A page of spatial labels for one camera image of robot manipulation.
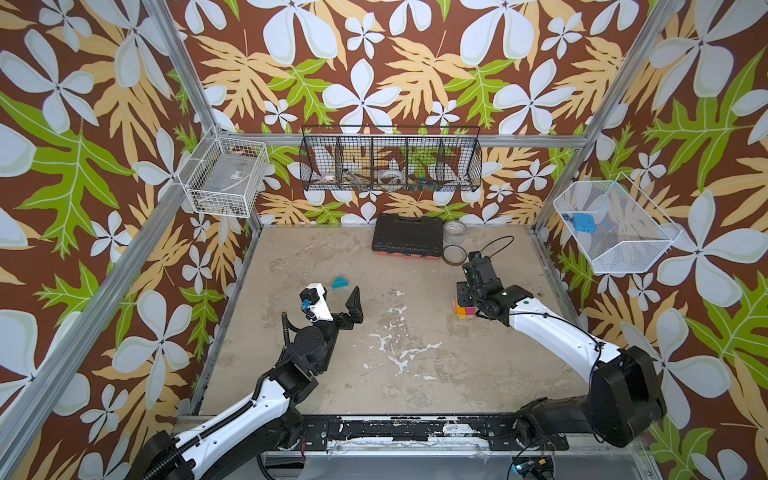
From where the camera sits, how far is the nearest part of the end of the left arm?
0.56 meters

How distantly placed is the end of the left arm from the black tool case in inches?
15.6

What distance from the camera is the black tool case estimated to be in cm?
110
